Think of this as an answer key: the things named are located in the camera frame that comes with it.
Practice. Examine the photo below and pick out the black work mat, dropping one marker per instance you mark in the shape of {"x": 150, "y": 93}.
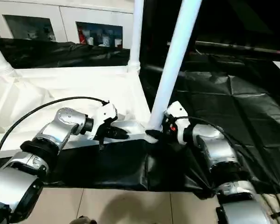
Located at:
{"x": 224, "y": 105}

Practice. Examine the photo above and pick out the white table frame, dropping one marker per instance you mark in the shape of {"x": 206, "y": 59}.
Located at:
{"x": 60, "y": 86}

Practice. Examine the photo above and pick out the dark robot lower body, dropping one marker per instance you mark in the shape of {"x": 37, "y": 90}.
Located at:
{"x": 82, "y": 220}

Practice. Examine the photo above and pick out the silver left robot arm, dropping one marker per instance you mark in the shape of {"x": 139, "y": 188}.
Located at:
{"x": 63, "y": 123}

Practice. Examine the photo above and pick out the dark metal rod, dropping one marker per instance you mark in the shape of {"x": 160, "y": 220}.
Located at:
{"x": 242, "y": 46}

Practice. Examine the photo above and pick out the white glass-door cabinet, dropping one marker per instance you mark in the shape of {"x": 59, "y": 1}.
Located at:
{"x": 60, "y": 16}

